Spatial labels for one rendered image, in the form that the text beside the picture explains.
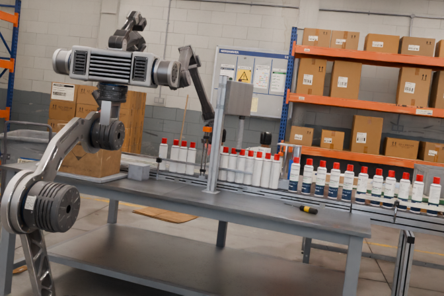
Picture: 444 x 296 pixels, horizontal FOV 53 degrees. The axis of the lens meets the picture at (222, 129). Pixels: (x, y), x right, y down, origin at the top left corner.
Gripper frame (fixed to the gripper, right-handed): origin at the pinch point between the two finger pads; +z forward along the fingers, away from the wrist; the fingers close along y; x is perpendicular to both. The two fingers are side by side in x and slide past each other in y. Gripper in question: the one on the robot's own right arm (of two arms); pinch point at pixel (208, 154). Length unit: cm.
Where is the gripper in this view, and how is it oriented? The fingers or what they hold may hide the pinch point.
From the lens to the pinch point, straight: 280.2
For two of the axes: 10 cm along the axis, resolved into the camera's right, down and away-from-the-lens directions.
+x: -2.9, 0.1, -9.6
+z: -1.2, 9.9, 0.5
